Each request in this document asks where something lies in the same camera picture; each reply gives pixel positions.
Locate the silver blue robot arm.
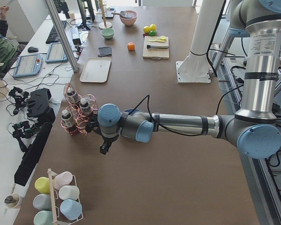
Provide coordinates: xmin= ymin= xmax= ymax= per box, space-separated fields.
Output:
xmin=86 ymin=0 xmax=281 ymax=159

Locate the pink cup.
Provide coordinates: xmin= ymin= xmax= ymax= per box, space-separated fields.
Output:
xmin=53 ymin=171 xmax=73 ymax=190

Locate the black computer mouse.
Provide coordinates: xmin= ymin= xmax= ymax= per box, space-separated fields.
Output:
xmin=27 ymin=46 xmax=38 ymax=53

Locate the white cup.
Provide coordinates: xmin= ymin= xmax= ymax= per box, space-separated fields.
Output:
xmin=59 ymin=185 xmax=80 ymax=201

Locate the yellow lemon lower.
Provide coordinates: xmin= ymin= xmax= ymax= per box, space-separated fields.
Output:
xmin=143 ymin=26 xmax=151 ymax=34

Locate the teach pendant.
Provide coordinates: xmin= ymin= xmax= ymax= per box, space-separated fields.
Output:
xmin=45 ymin=43 xmax=68 ymax=64
xmin=13 ymin=54 xmax=42 ymax=78

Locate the tea bottle one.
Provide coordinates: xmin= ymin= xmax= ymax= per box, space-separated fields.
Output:
xmin=67 ymin=90 xmax=80 ymax=104

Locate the mint green bowl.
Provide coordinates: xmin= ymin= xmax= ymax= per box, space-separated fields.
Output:
xmin=101 ymin=28 xmax=114 ymax=39

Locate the aluminium frame post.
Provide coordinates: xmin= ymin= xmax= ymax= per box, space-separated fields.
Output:
xmin=44 ymin=0 xmax=78 ymax=72

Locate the orange mandarin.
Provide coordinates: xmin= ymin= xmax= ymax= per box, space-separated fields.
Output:
xmin=127 ymin=42 xmax=135 ymax=51

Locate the folded grey cloth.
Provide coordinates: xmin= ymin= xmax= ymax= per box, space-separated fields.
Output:
xmin=98 ymin=46 xmax=112 ymax=57

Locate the light blue cup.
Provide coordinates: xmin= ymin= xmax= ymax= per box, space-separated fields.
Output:
xmin=59 ymin=199 xmax=82 ymax=220

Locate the yellow lemon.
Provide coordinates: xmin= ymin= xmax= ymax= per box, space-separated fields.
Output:
xmin=143 ymin=26 xmax=151 ymax=34
xmin=150 ymin=24 xmax=156 ymax=31

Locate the seated person green jacket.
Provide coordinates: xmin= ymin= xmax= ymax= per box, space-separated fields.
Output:
xmin=0 ymin=5 xmax=21 ymax=74

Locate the blue plate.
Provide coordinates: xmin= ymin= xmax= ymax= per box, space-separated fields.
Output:
xmin=124 ymin=109 xmax=140 ymax=115

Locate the tea bottle two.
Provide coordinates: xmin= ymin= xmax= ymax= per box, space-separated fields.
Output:
xmin=80 ymin=98 xmax=92 ymax=116

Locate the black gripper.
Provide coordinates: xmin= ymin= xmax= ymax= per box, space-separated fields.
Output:
xmin=85 ymin=114 xmax=117 ymax=155

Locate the black power adapter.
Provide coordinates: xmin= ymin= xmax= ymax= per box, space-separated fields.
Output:
xmin=70 ymin=27 xmax=81 ymax=45

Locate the grey cup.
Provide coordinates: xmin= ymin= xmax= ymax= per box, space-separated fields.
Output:
xmin=32 ymin=194 xmax=52 ymax=210

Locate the black keyboard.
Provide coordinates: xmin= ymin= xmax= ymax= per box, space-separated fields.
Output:
xmin=45 ymin=26 xmax=59 ymax=44

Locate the cream rabbit tray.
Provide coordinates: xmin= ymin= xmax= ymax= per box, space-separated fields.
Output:
xmin=80 ymin=57 xmax=111 ymax=83

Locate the teach pendant near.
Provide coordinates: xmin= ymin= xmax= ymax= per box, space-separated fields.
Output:
xmin=13 ymin=54 xmax=42 ymax=78

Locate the steel muddler black tip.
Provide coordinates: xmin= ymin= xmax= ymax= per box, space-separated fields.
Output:
xmin=146 ymin=45 xmax=169 ymax=49

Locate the tea bottle three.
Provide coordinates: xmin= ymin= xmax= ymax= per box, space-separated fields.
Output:
xmin=61 ymin=109 xmax=77 ymax=134

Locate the yellow cup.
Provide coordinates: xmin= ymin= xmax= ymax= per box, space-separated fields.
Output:
xmin=34 ymin=177 xmax=50 ymax=194

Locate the yellow lemon upper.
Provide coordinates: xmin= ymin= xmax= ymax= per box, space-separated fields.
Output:
xmin=150 ymin=24 xmax=156 ymax=31

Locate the pink bowl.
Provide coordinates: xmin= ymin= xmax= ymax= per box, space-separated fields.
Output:
xmin=119 ymin=10 xmax=137 ymax=26

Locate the paper cup with utensils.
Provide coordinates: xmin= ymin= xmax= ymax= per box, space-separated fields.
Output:
xmin=4 ymin=193 xmax=23 ymax=209

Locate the wooden cup rack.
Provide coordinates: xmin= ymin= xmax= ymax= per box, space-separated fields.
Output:
xmin=47 ymin=168 xmax=84 ymax=225

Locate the steel scoop in bowl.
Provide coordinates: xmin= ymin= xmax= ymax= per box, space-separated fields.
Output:
xmin=112 ymin=11 xmax=134 ymax=18

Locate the copper wire bottle rack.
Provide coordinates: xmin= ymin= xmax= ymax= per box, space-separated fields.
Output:
xmin=60 ymin=83 xmax=98 ymax=136

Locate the green lime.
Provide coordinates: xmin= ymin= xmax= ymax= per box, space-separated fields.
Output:
xmin=149 ymin=30 xmax=156 ymax=36

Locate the yellow plastic knife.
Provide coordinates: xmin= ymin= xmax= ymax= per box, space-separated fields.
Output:
xmin=148 ymin=38 xmax=166 ymax=43

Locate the teach pendant far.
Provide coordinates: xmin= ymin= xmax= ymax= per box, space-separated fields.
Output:
xmin=45 ymin=43 xmax=68 ymax=64

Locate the mint green cup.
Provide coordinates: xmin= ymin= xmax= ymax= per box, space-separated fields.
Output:
xmin=33 ymin=210 xmax=53 ymax=225

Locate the wooden cutting board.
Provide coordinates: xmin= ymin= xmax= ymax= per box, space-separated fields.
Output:
xmin=142 ymin=36 xmax=170 ymax=59

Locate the black monitor stand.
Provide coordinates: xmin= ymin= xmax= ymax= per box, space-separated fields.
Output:
xmin=76 ymin=0 xmax=95 ymax=30

